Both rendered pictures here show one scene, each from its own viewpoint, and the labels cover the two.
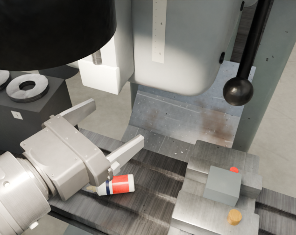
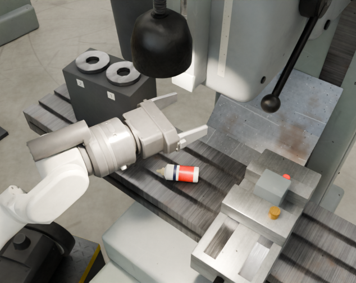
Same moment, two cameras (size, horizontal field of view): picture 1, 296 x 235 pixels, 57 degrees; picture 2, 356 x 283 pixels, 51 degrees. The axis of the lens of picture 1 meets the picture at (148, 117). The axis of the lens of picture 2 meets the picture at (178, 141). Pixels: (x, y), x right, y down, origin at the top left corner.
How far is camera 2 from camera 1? 31 cm
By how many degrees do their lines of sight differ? 10
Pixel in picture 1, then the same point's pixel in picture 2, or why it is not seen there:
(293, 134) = not seen: outside the picture
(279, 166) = not seen: outside the picture
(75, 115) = (161, 103)
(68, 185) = (150, 147)
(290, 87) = not seen: outside the picture
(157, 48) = (220, 67)
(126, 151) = (192, 133)
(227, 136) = (302, 154)
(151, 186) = (214, 182)
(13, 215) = (115, 155)
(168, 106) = (249, 113)
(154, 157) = (222, 158)
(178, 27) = (233, 58)
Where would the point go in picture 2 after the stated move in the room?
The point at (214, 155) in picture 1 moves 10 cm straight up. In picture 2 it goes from (277, 165) to (286, 137)
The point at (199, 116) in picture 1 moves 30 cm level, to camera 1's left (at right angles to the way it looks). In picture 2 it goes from (277, 129) to (178, 111)
